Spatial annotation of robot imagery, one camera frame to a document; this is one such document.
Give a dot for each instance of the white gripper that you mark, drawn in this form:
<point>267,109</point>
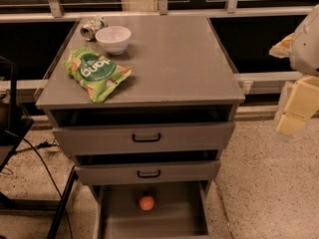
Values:
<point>306,50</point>

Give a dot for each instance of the red apple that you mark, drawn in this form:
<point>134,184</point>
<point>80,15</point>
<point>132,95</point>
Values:
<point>147,202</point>

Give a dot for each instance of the grey drawer cabinet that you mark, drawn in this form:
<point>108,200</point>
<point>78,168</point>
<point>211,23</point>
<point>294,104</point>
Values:
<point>63,94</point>

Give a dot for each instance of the grey bottom drawer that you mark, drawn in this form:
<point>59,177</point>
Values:
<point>179,212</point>

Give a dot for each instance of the grey drawer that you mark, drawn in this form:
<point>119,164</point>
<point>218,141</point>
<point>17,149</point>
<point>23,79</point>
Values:
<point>132,130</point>
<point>179,212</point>
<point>157,172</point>

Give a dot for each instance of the grey top drawer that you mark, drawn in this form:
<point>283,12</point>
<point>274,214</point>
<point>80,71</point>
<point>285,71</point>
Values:
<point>132,130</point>

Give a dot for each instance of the grey middle drawer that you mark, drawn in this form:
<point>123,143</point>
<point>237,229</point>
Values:
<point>157,172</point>

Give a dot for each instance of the metal window railing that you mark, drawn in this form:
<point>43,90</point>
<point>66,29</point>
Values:
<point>275,80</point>

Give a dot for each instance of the white ceramic bowl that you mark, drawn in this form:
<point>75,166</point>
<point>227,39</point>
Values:
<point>114,39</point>

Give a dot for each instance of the green chip bag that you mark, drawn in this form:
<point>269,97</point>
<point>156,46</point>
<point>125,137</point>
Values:
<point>97,74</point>

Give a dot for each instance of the crushed aluminium can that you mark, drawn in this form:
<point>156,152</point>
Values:
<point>91,27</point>

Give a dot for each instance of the black stand left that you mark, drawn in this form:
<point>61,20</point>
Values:
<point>11,125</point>

